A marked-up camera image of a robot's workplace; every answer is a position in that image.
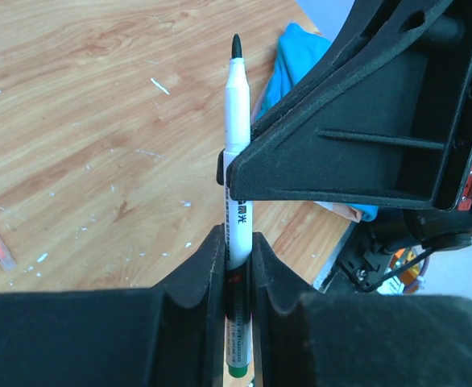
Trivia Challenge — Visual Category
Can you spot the teal cloth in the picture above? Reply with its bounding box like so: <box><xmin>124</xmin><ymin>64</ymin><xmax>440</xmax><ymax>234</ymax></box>
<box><xmin>250</xmin><ymin>23</ymin><xmax>379</xmax><ymax>223</ymax></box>

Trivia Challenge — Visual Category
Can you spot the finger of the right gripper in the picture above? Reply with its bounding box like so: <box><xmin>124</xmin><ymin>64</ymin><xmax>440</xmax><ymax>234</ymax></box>
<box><xmin>229</xmin><ymin>52</ymin><xmax>471</xmax><ymax>210</ymax></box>
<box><xmin>216</xmin><ymin>1</ymin><xmax>472</xmax><ymax>183</ymax></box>

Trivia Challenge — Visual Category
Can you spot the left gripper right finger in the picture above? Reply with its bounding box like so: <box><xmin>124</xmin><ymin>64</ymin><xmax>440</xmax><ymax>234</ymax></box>
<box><xmin>251</xmin><ymin>233</ymin><xmax>472</xmax><ymax>386</ymax></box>

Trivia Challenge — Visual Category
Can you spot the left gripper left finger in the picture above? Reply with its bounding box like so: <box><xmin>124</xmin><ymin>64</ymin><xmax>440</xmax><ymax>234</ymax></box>
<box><xmin>0</xmin><ymin>226</ymin><xmax>225</xmax><ymax>386</ymax></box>

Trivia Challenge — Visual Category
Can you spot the white pen green tip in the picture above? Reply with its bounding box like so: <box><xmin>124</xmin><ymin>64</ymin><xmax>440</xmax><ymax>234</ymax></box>
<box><xmin>222</xmin><ymin>33</ymin><xmax>254</xmax><ymax>378</ymax></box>

